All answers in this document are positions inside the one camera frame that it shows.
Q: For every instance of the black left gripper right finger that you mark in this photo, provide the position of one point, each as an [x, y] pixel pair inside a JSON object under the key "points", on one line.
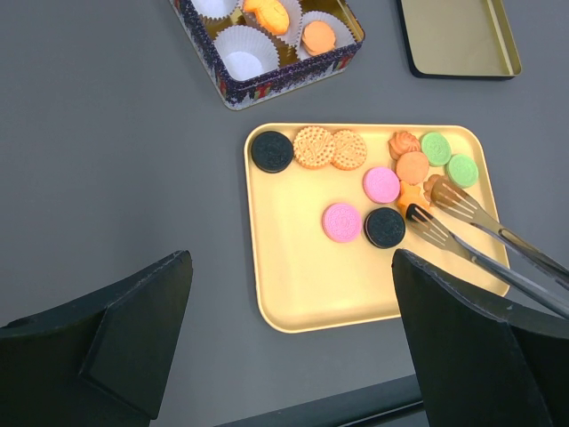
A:
{"points": [[480, 359]]}

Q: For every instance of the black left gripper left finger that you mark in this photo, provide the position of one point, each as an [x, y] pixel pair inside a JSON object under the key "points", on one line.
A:
{"points": [[102, 359]]}

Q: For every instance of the black sandwich cookie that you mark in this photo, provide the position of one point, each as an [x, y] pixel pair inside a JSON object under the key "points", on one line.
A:
{"points": [[384, 227]]}

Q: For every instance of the orange star cookie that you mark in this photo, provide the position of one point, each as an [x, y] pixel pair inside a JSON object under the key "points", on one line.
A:
{"points": [[410, 194]]}

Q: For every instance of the orange scalloped round cookie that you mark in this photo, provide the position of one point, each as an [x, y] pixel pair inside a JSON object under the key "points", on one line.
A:
{"points": [[318, 37]]}

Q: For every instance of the orange fish shaped cookie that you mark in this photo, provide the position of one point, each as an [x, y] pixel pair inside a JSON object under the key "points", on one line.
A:
{"points": [[270, 14]]}

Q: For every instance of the orange swirl cookie right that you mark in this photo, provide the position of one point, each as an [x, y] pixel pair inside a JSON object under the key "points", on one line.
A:
{"points": [[428, 187]]}

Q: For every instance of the orange swirl cookie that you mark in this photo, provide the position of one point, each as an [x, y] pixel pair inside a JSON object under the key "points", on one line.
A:
{"points": [[401, 143], [428, 187]]}

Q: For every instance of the green cookie right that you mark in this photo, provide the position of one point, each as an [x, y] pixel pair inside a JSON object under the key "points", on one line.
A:
{"points": [[462, 170]]}

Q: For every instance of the green cookie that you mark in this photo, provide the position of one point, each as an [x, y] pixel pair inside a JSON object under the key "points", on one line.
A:
{"points": [[462, 170], [436, 148]]}

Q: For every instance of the pink sandwich cookie lower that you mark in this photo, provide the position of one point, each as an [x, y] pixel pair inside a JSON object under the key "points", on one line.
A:
{"points": [[341, 222]]}

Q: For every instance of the pink sandwich cookie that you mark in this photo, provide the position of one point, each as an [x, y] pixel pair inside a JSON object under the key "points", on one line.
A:
{"points": [[381, 185], [341, 222]]}

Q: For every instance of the pink sandwich cookie upper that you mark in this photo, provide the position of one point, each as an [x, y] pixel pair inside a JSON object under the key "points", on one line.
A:
{"points": [[381, 185]]}

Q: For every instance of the orange round flower cookie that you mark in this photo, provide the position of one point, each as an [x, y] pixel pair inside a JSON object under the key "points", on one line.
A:
{"points": [[412, 167]]}

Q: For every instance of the green cookie upper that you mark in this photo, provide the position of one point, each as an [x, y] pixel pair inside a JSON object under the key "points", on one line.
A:
{"points": [[436, 148]]}

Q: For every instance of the yellow plastic tray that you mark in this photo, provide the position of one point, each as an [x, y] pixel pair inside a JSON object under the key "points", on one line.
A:
{"points": [[304, 280]]}

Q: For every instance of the orange swirl cookie upper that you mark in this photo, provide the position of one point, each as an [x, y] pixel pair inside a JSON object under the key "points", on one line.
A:
{"points": [[401, 143]]}

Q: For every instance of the tan round biscuit behind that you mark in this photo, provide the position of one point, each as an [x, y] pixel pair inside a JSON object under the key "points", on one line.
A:
{"points": [[350, 150]]}

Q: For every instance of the black sandwich cookie corner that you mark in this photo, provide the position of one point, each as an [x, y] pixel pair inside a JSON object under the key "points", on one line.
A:
{"points": [[272, 152]]}

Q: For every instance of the tan round patterned biscuit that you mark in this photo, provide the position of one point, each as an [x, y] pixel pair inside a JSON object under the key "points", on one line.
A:
{"points": [[313, 147]]}

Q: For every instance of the gold tin lid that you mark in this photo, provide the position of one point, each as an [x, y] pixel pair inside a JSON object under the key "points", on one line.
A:
{"points": [[465, 39]]}

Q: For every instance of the white paper cup front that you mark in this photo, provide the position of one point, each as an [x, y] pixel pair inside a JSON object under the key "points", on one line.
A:
{"points": [[246, 52]]}

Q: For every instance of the white paper cup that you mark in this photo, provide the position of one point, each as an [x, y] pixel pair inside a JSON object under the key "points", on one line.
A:
{"points": [[246, 52], [215, 9], [343, 35], [295, 14]]}

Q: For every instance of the decorated cookie tin box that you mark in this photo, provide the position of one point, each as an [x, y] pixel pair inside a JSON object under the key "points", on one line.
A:
{"points": [[292, 73]]}

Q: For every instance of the white paper cup right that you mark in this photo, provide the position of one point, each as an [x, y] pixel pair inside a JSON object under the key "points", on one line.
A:
{"points": [[343, 35]]}

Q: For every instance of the white paper cup back left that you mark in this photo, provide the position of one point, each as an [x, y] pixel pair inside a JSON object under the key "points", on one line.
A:
{"points": [[215, 9]]}

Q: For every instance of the white paper cup centre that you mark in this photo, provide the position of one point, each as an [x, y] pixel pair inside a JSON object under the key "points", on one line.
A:
{"points": [[295, 14]]}

